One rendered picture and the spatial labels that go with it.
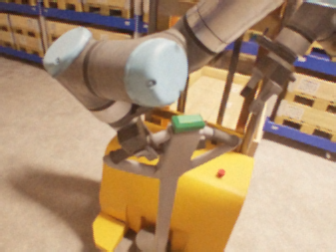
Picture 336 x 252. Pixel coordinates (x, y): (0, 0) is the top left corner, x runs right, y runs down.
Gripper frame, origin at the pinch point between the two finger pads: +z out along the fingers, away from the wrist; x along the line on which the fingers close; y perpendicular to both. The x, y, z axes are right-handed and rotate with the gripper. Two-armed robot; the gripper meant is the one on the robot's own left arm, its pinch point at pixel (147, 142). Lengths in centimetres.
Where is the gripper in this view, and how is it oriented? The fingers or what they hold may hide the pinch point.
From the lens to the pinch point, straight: 61.3
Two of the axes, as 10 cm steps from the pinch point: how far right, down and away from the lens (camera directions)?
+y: -9.1, 4.0, 1.1
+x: 2.6, 7.6, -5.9
